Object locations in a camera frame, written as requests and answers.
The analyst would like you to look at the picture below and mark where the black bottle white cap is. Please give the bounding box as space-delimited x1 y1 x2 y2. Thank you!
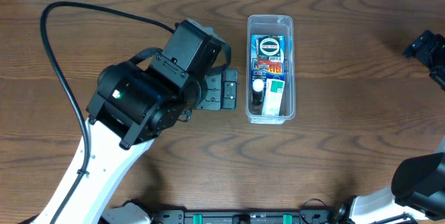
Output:
252 79 264 106

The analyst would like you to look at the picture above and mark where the blue Kool Fever box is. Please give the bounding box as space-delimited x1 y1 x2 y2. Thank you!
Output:
250 35 286 82

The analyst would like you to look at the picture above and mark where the white green medicine box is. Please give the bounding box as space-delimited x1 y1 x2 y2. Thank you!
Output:
261 79 285 116

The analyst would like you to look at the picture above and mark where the red small box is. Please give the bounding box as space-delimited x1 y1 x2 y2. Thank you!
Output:
255 60 284 75

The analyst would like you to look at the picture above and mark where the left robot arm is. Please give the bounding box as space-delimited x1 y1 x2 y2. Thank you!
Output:
36 19 231 223

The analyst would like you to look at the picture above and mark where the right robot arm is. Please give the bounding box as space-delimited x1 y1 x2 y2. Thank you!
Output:
328 30 444 224

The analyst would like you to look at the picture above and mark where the clear plastic container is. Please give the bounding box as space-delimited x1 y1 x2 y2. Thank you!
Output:
246 15 296 125

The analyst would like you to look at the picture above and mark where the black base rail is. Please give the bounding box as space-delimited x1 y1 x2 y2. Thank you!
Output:
100 199 348 224

